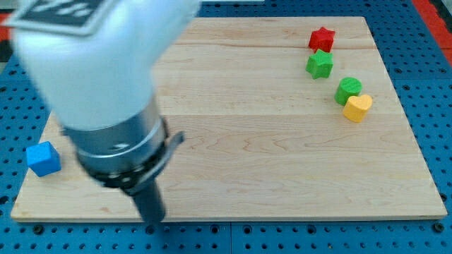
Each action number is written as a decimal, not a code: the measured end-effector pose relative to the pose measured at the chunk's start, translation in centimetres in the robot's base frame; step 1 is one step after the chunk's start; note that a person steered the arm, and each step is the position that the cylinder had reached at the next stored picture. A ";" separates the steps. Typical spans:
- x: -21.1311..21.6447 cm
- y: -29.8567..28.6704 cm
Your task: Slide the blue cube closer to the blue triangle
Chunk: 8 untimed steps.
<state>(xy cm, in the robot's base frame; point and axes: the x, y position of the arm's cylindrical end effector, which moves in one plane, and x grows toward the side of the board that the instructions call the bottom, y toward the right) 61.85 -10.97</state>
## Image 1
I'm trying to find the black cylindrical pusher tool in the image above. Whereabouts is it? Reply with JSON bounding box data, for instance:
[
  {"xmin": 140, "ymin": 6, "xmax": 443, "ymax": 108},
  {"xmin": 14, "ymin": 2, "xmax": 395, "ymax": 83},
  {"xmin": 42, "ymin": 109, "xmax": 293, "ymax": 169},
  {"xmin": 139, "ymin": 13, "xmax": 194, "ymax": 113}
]
[{"xmin": 132, "ymin": 181, "xmax": 166, "ymax": 224}]

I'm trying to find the light wooden board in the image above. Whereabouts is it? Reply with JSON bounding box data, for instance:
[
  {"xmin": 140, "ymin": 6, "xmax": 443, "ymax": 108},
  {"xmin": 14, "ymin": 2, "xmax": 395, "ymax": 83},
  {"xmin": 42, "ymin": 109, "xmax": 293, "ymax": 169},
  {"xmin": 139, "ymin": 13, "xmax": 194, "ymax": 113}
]
[{"xmin": 10, "ymin": 16, "xmax": 448, "ymax": 223}]

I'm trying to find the yellow wooden heart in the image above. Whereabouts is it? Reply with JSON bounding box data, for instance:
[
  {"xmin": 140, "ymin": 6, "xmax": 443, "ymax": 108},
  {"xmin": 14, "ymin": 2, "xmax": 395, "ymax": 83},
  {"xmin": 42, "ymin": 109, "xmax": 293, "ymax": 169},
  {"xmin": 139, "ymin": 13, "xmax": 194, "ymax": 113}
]
[{"xmin": 343, "ymin": 95, "xmax": 373, "ymax": 123}]

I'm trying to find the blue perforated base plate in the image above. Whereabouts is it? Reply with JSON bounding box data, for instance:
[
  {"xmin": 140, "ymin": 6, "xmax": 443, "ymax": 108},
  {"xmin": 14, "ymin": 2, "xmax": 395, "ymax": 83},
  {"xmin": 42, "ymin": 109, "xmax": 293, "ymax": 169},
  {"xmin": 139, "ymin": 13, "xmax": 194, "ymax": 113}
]
[{"xmin": 1, "ymin": 1, "xmax": 451, "ymax": 253}]

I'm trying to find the blue wooden cube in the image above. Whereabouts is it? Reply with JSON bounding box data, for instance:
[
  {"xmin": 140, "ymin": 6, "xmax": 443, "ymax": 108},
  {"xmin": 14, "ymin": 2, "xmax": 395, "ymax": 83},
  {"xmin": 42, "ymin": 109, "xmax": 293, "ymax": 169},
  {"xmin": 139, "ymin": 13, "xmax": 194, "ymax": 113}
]
[{"xmin": 25, "ymin": 141, "xmax": 61, "ymax": 177}]

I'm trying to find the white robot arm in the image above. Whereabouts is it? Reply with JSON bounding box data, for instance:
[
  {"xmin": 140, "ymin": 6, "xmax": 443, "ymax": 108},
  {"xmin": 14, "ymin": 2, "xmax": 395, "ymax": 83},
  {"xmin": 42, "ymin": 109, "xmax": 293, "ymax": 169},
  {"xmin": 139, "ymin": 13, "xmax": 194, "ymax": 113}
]
[{"xmin": 4, "ymin": 0, "xmax": 201, "ymax": 196}]

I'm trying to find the red wooden star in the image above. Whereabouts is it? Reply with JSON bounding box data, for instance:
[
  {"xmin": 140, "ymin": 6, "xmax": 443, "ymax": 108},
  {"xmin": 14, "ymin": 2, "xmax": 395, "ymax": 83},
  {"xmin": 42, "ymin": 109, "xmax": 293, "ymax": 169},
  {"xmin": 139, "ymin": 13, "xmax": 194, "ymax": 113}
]
[{"xmin": 308, "ymin": 27, "xmax": 335, "ymax": 53}]

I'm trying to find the green wooden star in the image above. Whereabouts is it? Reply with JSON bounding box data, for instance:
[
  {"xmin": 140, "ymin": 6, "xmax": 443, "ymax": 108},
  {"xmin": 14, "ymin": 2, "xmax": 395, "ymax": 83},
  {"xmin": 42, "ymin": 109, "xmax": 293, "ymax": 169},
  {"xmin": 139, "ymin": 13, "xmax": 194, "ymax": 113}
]
[{"xmin": 306, "ymin": 49, "xmax": 333, "ymax": 79}]

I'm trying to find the green wooden cylinder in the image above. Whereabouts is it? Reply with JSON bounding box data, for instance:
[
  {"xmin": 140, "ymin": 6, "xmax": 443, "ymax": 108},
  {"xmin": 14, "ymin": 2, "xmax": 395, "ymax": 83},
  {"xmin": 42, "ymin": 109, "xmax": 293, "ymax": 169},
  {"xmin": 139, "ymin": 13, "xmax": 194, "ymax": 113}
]
[{"xmin": 334, "ymin": 77, "xmax": 362, "ymax": 106}]

